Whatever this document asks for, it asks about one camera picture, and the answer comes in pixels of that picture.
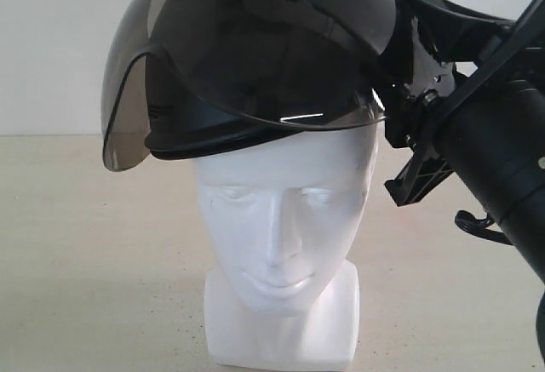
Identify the black helmet with tinted visor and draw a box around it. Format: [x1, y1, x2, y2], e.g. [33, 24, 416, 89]
[101, 0, 399, 172]

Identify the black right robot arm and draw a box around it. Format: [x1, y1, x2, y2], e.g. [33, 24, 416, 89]
[381, 0, 544, 277]

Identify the white mannequin head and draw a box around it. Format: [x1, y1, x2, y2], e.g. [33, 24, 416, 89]
[194, 126, 377, 371]

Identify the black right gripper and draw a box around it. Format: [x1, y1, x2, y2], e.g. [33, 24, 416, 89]
[379, 0, 544, 207]

